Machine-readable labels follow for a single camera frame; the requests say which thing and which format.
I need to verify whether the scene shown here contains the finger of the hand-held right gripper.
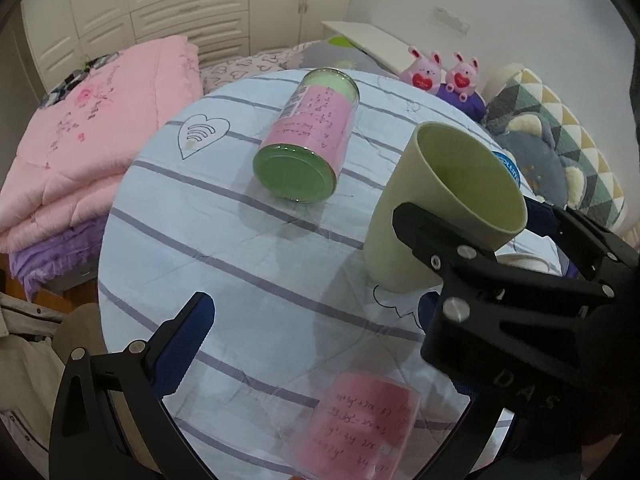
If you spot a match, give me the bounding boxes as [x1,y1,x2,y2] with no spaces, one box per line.
[391,201,499,282]
[524,198,640,307]

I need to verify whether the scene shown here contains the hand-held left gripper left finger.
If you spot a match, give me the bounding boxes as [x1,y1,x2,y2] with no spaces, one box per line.
[49,291,217,480]

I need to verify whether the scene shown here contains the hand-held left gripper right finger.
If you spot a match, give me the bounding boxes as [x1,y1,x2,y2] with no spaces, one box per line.
[419,291,521,480]

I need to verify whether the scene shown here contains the green cup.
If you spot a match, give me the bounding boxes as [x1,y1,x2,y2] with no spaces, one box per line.
[363,121,528,293]

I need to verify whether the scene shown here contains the clear cup with pink paper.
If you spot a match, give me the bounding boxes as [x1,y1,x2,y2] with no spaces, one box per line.
[280,370,425,480]

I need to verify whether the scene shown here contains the white roll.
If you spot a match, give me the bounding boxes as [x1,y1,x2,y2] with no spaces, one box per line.
[496,252,553,275]

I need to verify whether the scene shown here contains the grey bear cushion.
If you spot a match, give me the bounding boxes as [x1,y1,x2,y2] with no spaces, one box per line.
[492,112,586,208]

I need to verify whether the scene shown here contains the striped tablecloth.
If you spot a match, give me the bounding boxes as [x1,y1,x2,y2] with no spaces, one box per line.
[97,67,566,480]

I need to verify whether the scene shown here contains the round blue label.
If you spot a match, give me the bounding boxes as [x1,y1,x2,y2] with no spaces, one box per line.
[492,149,524,196]

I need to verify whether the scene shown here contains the triangle patterned pillow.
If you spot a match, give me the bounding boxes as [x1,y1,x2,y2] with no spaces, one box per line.
[482,67,628,233]

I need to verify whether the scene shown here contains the purple blanket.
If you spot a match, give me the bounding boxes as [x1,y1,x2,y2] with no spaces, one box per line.
[9,210,108,298]

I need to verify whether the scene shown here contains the beige garment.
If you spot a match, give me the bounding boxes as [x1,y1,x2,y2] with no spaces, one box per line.
[0,290,68,480]

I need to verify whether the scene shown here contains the pink bunny plush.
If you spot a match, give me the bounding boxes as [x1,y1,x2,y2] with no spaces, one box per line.
[445,52,482,101]
[398,46,447,92]

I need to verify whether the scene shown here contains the glass jar with green lid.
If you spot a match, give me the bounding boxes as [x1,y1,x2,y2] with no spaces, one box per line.
[252,67,360,204]

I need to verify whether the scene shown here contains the white board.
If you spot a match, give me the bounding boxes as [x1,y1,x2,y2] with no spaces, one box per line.
[321,20,418,72]

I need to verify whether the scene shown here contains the pink quilt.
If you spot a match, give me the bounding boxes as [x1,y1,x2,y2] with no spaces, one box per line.
[0,36,205,255]

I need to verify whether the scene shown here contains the heart print bed sheet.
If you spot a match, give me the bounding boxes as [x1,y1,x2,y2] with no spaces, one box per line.
[200,42,321,96]

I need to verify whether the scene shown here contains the black white chequered cloth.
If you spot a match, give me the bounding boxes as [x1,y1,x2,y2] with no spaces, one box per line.
[42,54,118,108]

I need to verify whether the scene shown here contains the white wardrobe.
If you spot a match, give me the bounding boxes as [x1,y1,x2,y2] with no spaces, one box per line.
[20,0,358,91]

